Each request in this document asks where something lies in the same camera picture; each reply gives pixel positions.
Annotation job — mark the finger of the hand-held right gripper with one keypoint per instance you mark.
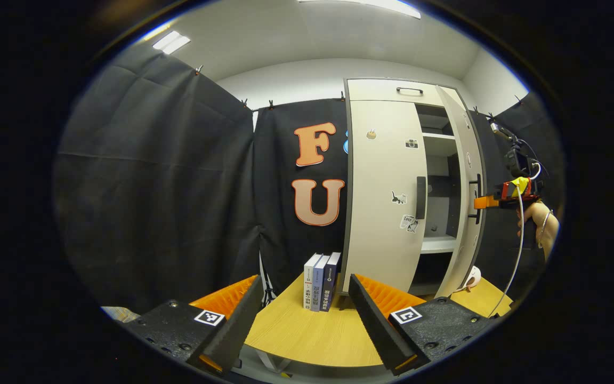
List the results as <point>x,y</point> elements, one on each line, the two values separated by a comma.
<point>485,202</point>

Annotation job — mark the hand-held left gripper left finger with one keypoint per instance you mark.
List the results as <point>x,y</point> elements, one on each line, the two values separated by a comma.
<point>237,330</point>

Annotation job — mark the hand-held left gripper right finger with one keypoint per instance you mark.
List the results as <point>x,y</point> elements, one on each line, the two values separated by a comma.
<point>376,325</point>

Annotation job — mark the cream shoe cabinet door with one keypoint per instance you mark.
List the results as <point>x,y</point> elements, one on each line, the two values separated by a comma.
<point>381,170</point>
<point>461,224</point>

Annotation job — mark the cream double-door shoe cabinet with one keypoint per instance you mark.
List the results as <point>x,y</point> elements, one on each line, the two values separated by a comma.
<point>376,89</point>

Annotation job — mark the white cabinet shelf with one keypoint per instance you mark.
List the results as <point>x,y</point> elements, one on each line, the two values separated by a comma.
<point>437,244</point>
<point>437,136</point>

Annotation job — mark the grey-blue book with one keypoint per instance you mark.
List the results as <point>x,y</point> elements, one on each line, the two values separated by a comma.
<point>317,288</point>

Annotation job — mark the pink and white plush toy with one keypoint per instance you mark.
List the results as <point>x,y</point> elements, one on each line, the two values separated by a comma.
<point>472,277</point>

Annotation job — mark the white book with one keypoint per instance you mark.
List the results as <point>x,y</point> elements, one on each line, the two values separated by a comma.
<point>309,282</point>

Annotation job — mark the pale printed sheet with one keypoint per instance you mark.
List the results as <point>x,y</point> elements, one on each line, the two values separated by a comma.
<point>120,313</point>

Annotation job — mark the black backdrop cloth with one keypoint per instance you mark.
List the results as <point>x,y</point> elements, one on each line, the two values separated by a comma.
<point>152,186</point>

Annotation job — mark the long ceiling light panel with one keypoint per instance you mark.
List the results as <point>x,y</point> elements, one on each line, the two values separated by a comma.
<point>387,6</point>

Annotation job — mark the small ceiling light panel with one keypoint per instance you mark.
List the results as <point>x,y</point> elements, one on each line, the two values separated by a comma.
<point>171,42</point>

